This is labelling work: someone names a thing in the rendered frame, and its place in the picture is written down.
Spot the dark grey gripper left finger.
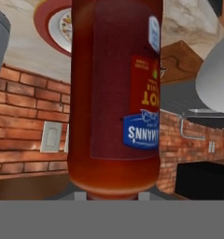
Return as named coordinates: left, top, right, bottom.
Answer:
left=44, top=181, right=88, bottom=202

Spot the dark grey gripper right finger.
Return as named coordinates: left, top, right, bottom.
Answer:
left=137, top=185, right=179, bottom=202

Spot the red hot sauce bottle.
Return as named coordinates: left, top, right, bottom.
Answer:
left=66, top=0, right=164, bottom=201

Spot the wooden cutting board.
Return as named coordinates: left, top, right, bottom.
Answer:
left=160, top=39, right=205, bottom=86

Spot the red and white plate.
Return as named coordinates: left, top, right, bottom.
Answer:
left=33, top=0, right=73, bottom=58

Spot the black appliance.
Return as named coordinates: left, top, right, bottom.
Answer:
left=174, top=161, right=224, bottom=201

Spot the silver tap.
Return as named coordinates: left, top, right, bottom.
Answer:
left=177, top=112, right=207, bottom=141

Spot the dark grey sink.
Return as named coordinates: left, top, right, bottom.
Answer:
left=160, top=79, right=224, bottom=130

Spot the white rounded object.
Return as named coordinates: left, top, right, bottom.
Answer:
left=194, top=31, right=224, bottom=115

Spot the white wall switch plate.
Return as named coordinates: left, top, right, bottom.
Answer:
left=63, top=122, right=71, bottom=154
left=39, top=120, right=63, bottom=154

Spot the small white wall outlet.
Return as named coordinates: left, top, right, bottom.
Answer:
left=207, top=140, right=217, bottom=154

